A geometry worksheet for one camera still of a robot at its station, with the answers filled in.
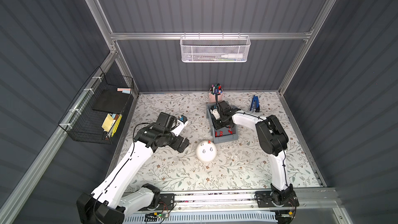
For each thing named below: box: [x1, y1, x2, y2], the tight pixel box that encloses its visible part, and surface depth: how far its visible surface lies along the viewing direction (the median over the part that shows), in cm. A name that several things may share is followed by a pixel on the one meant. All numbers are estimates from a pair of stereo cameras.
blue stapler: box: [249, 94, 261, 113], surface depth 114 cm
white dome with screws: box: [195, 140, 218, 162], surface depth 83 cm
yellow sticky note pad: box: [101, 113, 114, 133], surface depth 69 cm
